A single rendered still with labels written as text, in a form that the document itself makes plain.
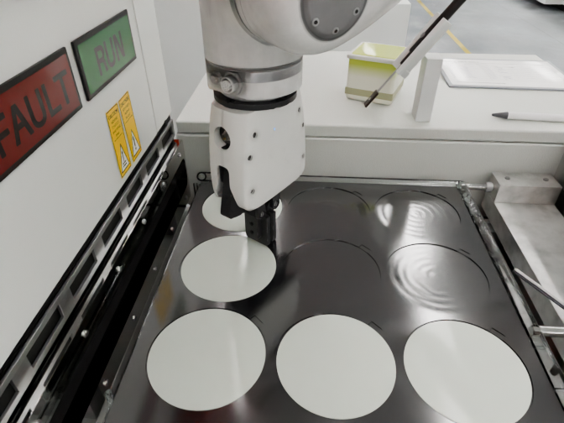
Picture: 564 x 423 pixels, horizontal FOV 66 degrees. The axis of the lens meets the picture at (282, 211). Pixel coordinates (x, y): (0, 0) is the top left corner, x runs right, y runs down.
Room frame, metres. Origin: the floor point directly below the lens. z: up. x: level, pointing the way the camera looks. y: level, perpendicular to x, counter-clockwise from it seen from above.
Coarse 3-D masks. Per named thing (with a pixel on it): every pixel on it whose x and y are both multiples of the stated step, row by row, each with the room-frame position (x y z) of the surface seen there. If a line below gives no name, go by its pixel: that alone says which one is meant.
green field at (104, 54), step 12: (120, 24) 0.44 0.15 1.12; (96, 36) 0.38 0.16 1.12; (108, 36) 0.41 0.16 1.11; (120, 36) 0.43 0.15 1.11; (84, 48) 0.36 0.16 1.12; (96, 48) 0.38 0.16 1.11; (108, 48) 0.40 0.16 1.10; (120, 48) 0.43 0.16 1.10; (132, 48) 0.45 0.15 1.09; (84, 60) 0.35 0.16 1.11; (96, 60) 0.37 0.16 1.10; (108, 60) 0.40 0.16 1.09; (120, 60) 0.42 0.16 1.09; (96, 72) 0.37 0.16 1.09; (108, 72) 0.39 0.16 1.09; (96, 84) 0.36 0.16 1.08
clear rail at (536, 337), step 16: (464, 192) 0.47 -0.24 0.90; (480, 224) 0.40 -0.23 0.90; (496, 256) 0.34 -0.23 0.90; (512, 288) 0.30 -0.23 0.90; (512, 304) 0.28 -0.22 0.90; (528, 320) 0.26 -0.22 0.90; (528, 336) 0.24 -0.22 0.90; (544, 336) 0.24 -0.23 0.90; (544, 352) 0.22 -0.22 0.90; (544, 368) 0.21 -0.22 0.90; (560, 384) 0.19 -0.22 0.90; (560, 400) 0.18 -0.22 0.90
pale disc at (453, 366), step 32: (416, 352) 0.22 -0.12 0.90; (448, 352) 0.22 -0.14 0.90; (480, 352) 0.22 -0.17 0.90; (512, 352) 0.22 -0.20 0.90; (416, 384) 0.19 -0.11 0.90; (448, 384) 0.19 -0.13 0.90; (480, 384) 0.19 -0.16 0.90; (512, 384) 0.19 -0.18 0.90; (448, 416) 0.17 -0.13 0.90; (480, 416) 0.17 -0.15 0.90; (512, 416) 0.17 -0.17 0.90
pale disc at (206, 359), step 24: (192, 312) 0.27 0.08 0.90; (216, 312) 0.27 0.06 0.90; (168, 336) 0.24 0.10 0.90; (192, 336) 0.24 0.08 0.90; (216, 336) 0.24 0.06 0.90; (240, 336) 0.24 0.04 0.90; (168, 360) 0.22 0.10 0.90; (192, 360) 0.22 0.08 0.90; (216, 360) 0.22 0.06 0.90; (240, 360) 0.22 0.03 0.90; (264, 360) 0.22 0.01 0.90; (168, 384) 0.19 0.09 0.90; (192, 384) 0.19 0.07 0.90; (216, 384) 0.19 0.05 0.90; (240, 384) 0.19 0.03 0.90; (192, 408) 0.18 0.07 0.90; (216, 408) 0.18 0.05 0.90
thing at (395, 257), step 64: (320, 192) 0.47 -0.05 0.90; (384, 192) 0.47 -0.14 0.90; (448, 192) 0.47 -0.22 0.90; (320, 256) 0.35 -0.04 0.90; (384, 256) 0.35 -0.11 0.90; (448, 256) 0.35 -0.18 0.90; (256, 320) 0.26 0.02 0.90; (384, 320) 0.26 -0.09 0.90; (448, 320) 0.26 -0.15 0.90; (512, 320) 0.26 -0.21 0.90; (128, 384) 0.19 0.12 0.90; (256, 384) 0.19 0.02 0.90
